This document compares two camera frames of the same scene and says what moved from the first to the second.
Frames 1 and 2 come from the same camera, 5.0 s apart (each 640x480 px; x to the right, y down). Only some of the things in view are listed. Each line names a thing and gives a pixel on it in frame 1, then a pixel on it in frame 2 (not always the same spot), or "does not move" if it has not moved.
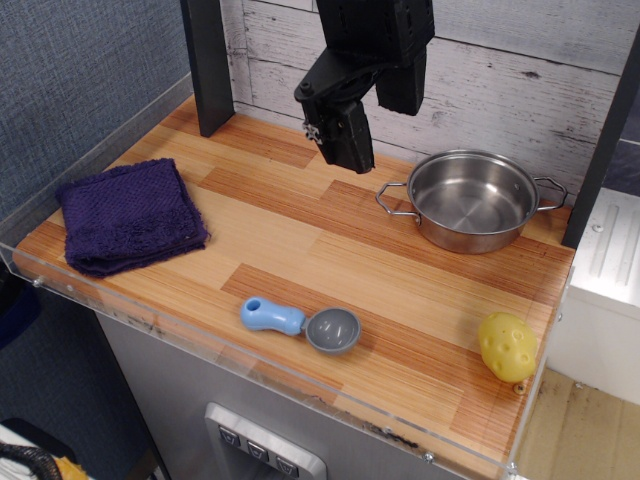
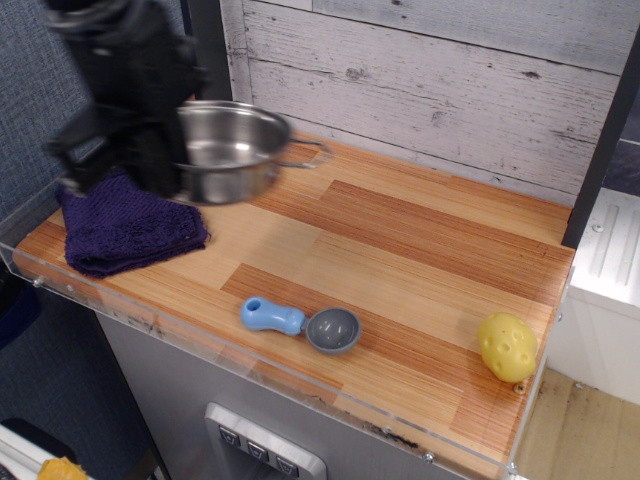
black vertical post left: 212,82 does not move
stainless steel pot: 471,201 -> 230,152
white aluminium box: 596,339 does not move
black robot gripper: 362,37 -> 139,66
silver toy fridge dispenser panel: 239,449 does not move
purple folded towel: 127,217 does not move
